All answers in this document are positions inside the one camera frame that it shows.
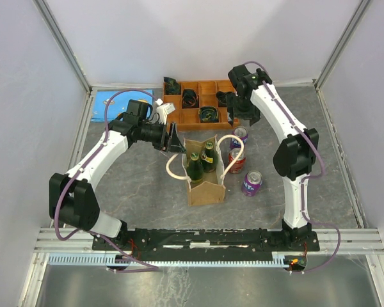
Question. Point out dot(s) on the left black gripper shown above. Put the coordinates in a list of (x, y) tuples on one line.
[(175, 145)]

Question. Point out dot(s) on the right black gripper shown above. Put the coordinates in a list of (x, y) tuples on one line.
[(253, 115)]

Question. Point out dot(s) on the green bottle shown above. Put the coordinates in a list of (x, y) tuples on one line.
[(194, 168), (209, 157)]

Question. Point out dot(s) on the purple fanta can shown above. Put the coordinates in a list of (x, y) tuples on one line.
[(251, 183), (242, 133)]

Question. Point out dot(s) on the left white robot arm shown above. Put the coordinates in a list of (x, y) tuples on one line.
[(73, 204)]

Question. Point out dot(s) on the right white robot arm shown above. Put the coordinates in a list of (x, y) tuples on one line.
[(255, 96)]

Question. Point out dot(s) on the rolled dark tie right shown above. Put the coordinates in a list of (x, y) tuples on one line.
[(222, 97)]

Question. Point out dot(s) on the rolled dark tie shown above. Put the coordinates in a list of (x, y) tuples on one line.
[(222, 97), (208, 114), (189, 99)]

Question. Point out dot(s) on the rolled dark tie front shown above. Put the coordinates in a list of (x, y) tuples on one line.
[(208, 114)]

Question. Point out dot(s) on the orange wooden divided tray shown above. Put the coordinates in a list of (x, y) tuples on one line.
[(187, 118)]

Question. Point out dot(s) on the rolled dark tie middle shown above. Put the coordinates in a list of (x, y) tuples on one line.
[(189, 99)]

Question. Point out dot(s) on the rolled dark tie corner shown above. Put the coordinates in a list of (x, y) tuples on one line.
[(171, 86)]

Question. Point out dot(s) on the red soda can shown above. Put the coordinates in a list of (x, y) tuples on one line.
[(237, 167)]

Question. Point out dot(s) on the blue patterned cloth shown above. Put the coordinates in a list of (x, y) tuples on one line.
[(118, 104)]

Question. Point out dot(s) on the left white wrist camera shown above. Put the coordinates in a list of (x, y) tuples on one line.
[(163, 110)]

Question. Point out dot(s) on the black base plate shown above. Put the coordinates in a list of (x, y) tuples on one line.
[(169, 245)]

